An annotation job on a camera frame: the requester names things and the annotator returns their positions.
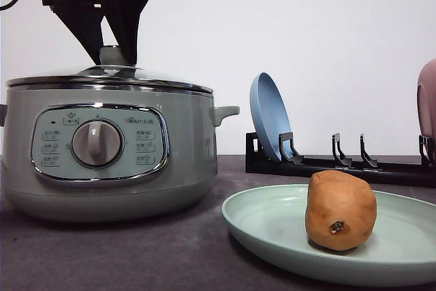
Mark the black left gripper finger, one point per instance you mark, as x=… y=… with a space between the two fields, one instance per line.
x=81 y=18
x=127 y=22

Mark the glass lid with green knob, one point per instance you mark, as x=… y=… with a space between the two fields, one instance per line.
x=112 y=56

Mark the green plate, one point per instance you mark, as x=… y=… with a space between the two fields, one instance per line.
x=265 y=216

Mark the brown potato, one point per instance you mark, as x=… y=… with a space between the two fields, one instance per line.
x=340 y=209

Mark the green electric steamer pot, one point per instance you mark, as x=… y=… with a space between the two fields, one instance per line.
x=190 y=134

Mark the blue plate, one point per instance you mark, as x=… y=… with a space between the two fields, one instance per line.
x=269 y=117

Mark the black plate rack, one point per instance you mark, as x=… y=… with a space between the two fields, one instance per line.
x=293 y=168

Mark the pink plate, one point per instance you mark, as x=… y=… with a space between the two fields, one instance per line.
x=429 y=100

